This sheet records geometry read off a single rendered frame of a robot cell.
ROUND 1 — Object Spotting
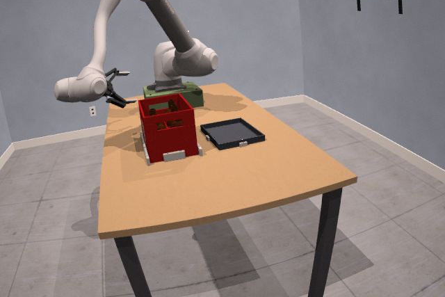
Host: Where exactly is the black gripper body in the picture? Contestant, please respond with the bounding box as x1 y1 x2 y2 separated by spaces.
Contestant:
102 83 113 97

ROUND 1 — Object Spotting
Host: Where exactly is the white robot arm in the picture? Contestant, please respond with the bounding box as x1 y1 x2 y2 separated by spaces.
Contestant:
54 0 218 102

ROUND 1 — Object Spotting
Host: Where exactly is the red bottle crate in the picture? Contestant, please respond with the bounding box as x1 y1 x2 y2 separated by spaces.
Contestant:
138 93 198 163

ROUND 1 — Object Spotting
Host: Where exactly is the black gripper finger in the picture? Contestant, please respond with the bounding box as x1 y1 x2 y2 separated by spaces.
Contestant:
105 68 129 86
106 88 137 108

